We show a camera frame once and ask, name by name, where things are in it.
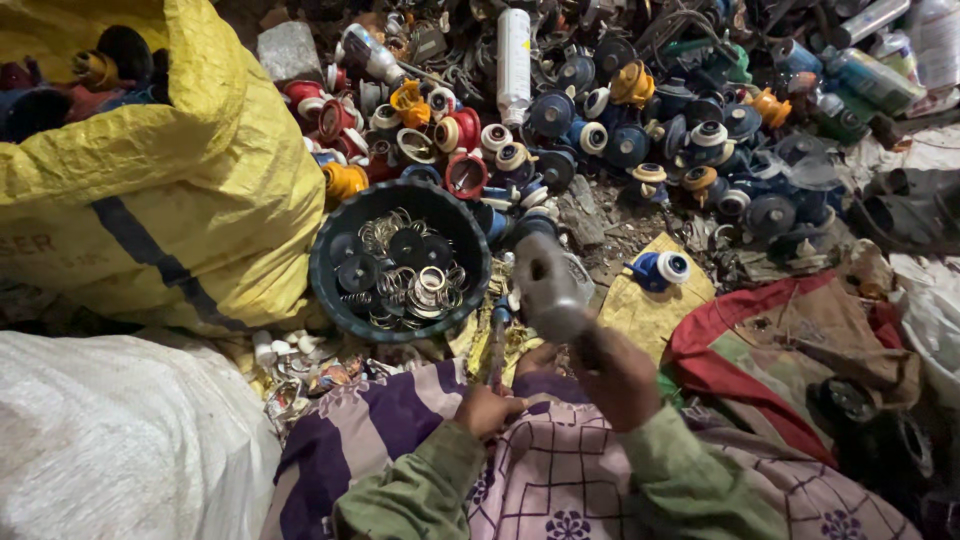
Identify person's right hand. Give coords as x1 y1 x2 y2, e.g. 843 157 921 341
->
571 326 666 435

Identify person's left hand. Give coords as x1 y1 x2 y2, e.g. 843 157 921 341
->
453 382 531 444

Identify thin metal chisel rod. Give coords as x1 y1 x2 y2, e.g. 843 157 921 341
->
486 315 513 396

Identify grey metal hammer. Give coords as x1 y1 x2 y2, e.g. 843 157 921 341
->
512 231 603 372

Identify yellow sack piece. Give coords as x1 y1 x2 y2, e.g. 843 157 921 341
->
596 232 718 366

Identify purple pink patterned garment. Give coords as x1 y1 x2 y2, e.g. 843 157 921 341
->
261 358 925 540

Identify blue cap with white nozzle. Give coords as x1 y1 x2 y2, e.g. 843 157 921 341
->
624 251 692 294

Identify red striped cloth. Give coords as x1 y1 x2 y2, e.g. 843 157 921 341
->
663 270 905 468

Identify pile of metal rings and discs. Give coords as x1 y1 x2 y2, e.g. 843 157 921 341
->
330 208 470 331

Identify crumpled printed wrappers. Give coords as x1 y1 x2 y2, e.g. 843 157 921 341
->
262 352 406 440

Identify pile of small white plastic pieces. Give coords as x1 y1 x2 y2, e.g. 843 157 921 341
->
251 328 340 370

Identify dark round plastic bowl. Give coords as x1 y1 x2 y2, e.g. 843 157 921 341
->
309 178 493 345

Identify heap of coloured plastic caps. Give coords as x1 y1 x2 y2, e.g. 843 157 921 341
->
281 15 852 265

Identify brown crumpled cloth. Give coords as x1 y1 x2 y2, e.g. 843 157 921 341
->
783 276 924 412

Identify black round machine part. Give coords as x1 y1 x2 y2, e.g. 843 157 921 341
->
806 375 939 519

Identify clear plastic sheet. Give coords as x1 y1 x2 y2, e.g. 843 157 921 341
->
756 135 847 190

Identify white spray can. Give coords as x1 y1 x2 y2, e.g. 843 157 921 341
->
495 7 534 129

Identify white plastic bag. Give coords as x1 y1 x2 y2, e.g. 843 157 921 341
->
891 255 960 410

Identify black plastic pipe pieces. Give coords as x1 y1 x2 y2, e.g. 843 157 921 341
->
849 168 960 258

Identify yellow woven sack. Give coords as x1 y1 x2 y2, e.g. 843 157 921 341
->
0 0 328 336

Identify clear bottle with dark cap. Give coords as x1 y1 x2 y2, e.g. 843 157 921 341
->
337 22 411 88

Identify white woven sack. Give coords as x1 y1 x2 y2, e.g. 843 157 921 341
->
0 330 283 540

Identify heap of spray cans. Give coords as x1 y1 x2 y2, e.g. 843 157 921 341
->
771 0 960 145

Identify grey stone block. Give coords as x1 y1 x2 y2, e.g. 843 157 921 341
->
256 21 325 85

